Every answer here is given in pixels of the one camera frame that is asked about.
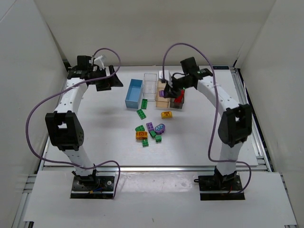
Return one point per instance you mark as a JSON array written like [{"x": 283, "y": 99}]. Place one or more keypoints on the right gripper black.
[{"x": 173, "y": 88}]

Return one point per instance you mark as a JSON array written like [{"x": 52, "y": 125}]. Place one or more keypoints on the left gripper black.
[{"x": 104, "y": 79}]

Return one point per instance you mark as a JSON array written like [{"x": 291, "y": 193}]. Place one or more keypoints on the small purple lego brick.
[{"x": 161, "y": 93}]

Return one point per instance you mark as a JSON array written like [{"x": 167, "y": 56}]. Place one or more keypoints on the red long lego brick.
[{"x": 179, "y": 100}]

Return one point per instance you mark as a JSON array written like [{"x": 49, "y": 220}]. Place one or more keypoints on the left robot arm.
[{"x": 64, "y": 128}]

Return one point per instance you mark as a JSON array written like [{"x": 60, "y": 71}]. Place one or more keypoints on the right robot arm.
[{"x": 236, "y": 119}]

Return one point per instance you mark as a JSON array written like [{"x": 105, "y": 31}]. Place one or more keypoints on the smoky grey plastic container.
[{"x": 175, "y": 105}]

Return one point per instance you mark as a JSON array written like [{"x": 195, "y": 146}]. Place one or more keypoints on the amber transparent plastic container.
[{"x": 161, "y": 102}]

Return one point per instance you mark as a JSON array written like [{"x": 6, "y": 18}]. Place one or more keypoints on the yellow lego brick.
[{"x": 166, "y": 114}]

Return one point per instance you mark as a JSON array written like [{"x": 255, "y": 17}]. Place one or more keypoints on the clear plastic container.
[{"x": 149, "y": 86}]

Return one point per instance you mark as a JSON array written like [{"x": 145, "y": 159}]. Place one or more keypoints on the light blue plastic container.
[{"x": 134, "y": 93}]

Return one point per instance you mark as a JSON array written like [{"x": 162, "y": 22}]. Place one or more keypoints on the green lego plate upright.
[{"x": 144, "y": 104}]

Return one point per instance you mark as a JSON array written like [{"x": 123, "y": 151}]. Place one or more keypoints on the green lego plate flat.
[{"x": 141, "y": 114}]

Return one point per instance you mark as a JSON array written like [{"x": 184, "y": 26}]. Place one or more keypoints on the purple paw print lego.
[{"x": 159, "y": 129}]

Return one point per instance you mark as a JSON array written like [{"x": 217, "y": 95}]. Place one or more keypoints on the purple lego brick with studs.
[{"x": 149, "y": 126}]

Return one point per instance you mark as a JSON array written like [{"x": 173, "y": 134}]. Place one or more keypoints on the green lego brick by orange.
[{"x": 140, "y": 128}]

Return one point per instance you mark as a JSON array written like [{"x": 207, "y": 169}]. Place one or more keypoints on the orange transparent lego brick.
[{"x": 141, "y": 135}]

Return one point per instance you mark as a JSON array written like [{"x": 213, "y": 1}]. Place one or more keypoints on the green lego brick bottom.
[{"x": 145, "y": 143}]

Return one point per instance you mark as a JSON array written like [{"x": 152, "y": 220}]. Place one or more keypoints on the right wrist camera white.
[{"x": 164, "y": 76}]

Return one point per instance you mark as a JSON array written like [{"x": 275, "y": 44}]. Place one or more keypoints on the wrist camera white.
[
  {"x": 164, "y": 76},
  {"x": 99, "y": 61}
]

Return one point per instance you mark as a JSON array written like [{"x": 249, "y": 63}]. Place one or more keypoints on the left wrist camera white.
[{"x": 99, "y": 61}]

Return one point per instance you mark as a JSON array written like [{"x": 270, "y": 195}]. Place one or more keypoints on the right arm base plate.
[{"x": 211, "y": 191}]

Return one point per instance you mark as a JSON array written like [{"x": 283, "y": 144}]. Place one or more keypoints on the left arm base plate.
[{"x": 93, "y": 186}]

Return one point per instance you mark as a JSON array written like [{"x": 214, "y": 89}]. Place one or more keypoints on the aluminium frame rail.
[{"x": 259, "y": 167}]

